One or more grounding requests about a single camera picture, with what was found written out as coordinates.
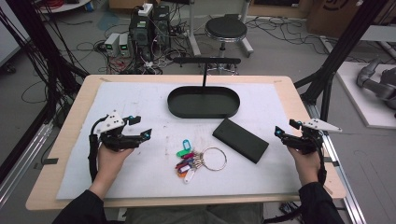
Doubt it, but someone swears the large cardboard box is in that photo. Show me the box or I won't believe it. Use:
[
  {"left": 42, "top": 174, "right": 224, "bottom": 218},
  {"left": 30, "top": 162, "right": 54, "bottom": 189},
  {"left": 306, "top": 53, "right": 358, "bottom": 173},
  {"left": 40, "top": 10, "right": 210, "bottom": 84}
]
[{"left": 306, "top": 0, "right": 396, "bottom": 40}]

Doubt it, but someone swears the black oval tray with hanger bar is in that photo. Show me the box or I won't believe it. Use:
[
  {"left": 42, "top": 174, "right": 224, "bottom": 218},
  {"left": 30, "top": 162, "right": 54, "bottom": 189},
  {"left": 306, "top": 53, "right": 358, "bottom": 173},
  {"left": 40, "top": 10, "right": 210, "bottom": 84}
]
[{"left": 166, "top": 56, "right": 242, "bottom": 119}]

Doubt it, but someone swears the black computer tower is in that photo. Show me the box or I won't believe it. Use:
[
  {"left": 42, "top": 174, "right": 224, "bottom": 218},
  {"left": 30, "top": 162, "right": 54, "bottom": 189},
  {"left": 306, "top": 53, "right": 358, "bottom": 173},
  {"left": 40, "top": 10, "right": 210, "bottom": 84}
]
[
  {"left": 152, "top": 5, "right": 172, "bottom": 52},
  {"left": 128, "top": 12, "right": 154, "bottom": 62}
]

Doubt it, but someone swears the aluminium rail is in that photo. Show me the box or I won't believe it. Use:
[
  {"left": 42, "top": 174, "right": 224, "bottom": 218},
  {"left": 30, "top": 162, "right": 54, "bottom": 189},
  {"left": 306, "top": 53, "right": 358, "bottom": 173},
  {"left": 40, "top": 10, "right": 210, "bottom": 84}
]
[
  {"left": 0, "top": 120, "right": 54, "bottom": 208},
  {"left": 303, "top": 101, "right": 368, "bottom": 224}
]

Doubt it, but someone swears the tangle of floor cables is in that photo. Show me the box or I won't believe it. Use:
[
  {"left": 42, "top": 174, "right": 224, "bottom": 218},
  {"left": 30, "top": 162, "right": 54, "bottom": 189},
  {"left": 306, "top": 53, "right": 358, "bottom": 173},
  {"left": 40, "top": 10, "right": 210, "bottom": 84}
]
[{"left": 245, "top": 16, "right": 326, "bottom": 57}]

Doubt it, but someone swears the black round stool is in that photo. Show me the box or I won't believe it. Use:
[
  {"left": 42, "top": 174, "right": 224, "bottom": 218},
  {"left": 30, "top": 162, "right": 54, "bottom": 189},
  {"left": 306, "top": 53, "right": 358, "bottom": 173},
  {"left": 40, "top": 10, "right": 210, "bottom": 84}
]
[{"left": 204, "top": 15, "right": 248, "bottom": 76}]

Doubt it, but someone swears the person's right hand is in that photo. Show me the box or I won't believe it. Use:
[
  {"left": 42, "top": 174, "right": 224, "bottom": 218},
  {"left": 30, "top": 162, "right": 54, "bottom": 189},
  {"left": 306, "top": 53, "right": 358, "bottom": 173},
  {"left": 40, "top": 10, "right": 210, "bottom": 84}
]
[{"left": 288, "top": 147, "right": 321, "bottom": 187}]

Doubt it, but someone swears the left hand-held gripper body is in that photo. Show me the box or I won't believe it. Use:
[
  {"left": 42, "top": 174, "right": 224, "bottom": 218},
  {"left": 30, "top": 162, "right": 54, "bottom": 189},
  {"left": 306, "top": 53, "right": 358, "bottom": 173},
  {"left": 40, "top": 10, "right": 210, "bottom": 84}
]
[{"left": 95, "top": 110, "right": 146, "bottom": 153}]

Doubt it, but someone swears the black frame strut with cables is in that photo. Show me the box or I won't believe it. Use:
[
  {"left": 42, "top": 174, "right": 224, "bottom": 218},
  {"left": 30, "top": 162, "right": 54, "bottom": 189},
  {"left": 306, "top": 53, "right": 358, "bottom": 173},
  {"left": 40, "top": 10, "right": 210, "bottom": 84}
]
[{"left": 0, "top": 0, "right": 90, "bottom": 104}]

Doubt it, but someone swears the white round table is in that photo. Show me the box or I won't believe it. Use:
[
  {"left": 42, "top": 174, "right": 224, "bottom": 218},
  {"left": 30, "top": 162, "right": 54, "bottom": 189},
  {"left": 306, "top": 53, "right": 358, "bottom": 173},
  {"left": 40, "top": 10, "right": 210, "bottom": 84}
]
[{"left": 36, "top": 0, "right": 92, "bottom": 14}]

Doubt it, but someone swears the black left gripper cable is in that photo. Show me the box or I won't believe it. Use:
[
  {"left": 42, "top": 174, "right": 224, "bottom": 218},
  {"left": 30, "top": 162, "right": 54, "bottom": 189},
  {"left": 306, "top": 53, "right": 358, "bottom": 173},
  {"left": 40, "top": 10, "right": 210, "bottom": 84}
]
[{"left": 88, "top": 115, "right": 108, "bottom": 183}]

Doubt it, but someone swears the white platform board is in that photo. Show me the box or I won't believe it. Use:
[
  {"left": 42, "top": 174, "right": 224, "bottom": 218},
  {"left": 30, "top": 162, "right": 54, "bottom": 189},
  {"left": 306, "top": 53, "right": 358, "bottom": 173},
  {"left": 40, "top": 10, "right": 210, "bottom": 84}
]
[{"left": 335, "top": 61, "right": 396, "bottom": 131}]

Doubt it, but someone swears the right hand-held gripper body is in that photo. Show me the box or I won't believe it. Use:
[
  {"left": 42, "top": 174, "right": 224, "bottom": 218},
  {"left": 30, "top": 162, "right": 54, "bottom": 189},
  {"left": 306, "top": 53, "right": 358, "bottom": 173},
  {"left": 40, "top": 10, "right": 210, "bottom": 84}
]
[{"left": 281, "top": 118, "right": 343, "bottom": 156}]

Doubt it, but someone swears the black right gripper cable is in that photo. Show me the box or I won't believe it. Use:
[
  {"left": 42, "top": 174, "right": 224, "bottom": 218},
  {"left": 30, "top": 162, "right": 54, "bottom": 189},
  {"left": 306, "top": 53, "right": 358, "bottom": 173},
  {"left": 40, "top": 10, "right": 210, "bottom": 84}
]
[{"left": 315, "top": 133, "right": 328, "bottom": 188}]

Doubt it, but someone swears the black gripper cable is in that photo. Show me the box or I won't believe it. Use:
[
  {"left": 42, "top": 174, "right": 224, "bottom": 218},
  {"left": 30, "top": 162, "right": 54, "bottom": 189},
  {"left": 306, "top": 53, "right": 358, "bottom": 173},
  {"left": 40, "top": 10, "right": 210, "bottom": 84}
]
[
  {"left": 315, "top": 133, "right": 328, "bottom": 188},
  {"left": 88, "top": 115, "right": 108, "bottom": 183}
]

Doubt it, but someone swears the person's left hand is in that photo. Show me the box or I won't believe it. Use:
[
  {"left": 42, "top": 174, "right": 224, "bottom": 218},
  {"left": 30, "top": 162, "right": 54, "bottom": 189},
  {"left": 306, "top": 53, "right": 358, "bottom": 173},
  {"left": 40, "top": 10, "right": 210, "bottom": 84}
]
[{"left": 92, "top": 145, "right": 134, "bottom": 185}]

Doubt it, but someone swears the black wallet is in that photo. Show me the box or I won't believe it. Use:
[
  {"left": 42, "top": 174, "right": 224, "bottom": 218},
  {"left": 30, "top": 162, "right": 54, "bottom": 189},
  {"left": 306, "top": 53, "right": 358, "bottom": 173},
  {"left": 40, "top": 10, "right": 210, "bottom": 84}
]
[{"left": 212, "top": 118, "right": 270, "bottom": 164}]

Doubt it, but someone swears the key ring with coloured tags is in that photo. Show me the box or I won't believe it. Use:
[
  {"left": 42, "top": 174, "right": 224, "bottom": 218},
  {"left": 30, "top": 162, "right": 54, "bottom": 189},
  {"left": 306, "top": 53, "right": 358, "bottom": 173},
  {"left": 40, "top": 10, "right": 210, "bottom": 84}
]
[{"left": 175, "top": 138, "right": 228, "bottom": 185}]

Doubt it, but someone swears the grey bench power supply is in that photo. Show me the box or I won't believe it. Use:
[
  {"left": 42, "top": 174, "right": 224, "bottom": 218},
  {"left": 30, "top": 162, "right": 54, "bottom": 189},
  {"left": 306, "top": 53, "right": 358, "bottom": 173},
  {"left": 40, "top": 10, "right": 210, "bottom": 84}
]
[
  {"left": 119, "top": 33, "right": 131, "bottom": 58},
  {"left": 104, "top": 32, "right": 121, "bottom": 58}
]

